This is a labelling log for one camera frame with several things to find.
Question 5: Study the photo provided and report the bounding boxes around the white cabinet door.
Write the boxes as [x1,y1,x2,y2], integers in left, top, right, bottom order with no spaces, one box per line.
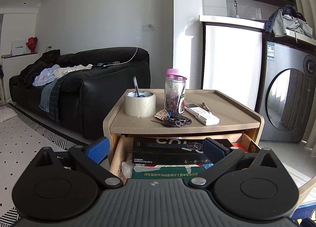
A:
[202,25,262,110]

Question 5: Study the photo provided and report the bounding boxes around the black leather sofa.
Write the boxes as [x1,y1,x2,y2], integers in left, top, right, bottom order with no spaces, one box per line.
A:
[9,47,150,139]

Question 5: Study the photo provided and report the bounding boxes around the beige bedside cabinet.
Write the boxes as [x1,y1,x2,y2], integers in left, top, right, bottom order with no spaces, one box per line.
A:
[103,89,265,162]

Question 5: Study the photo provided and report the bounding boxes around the bunch of keys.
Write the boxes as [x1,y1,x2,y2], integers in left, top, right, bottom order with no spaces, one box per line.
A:
[151,109,192,127]

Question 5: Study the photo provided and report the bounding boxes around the blue cartoon floor mat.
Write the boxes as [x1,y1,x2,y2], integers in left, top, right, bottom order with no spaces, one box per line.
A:
[291,202,316,227]

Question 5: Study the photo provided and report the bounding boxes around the pink lid plastic jar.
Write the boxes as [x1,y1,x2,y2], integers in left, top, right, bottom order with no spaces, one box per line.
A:
[165,69,187,114]

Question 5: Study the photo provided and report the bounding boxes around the clear tape roll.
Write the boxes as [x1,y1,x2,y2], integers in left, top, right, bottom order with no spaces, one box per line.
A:
[124,91,156,118]

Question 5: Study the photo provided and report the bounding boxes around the wall power socket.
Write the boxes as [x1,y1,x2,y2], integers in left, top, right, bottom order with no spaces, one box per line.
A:
[142,24,155,32]

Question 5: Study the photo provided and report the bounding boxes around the grey washing machine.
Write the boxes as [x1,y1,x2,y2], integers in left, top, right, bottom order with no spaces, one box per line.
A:
[257,41,315,142]

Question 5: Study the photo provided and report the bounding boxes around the pile of grey clothes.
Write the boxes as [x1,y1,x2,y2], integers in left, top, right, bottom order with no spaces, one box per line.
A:
[264,5,313,39]

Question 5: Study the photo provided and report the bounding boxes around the white sign box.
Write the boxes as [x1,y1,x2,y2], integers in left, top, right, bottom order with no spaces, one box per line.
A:
[11,39,28,55]

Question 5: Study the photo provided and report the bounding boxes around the chrome faucet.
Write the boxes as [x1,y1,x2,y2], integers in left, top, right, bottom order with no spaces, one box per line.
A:
[234,0,239,18]

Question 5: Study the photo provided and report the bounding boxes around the pen in tape roll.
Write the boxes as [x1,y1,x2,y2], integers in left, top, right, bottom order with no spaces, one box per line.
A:
[133,76,140,98]

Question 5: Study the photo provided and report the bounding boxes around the red flower bouquet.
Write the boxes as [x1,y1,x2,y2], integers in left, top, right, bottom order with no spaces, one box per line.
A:
[26,37,38,53]

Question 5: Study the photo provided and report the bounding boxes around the black watch box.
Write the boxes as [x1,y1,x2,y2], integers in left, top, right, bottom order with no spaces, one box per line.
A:
[132,137,232,165]

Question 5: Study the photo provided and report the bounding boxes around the black white patterned rug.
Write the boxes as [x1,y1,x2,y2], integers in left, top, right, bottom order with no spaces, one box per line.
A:
[1,105,78,226]

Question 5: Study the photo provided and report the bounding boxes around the beige leather drawer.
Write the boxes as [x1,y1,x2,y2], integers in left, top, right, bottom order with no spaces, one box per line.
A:
[109,131,316,200]

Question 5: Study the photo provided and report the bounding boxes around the red orange box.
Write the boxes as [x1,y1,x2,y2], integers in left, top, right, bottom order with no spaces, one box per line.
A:
[232,142,261,153]

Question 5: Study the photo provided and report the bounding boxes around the clothes on sofa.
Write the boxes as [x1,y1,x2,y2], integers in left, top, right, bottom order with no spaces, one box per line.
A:
[32,64,93,112]

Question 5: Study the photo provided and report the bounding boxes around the white remote control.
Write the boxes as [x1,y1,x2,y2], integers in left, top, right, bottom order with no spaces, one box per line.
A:
[184,104,220,126]

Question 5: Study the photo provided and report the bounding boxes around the white charging cable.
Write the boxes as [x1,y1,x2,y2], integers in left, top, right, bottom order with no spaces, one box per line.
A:
[103,25,151,66]

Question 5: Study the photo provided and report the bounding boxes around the green booklet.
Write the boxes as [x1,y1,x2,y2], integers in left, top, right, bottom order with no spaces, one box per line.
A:
[131,164,206,182]

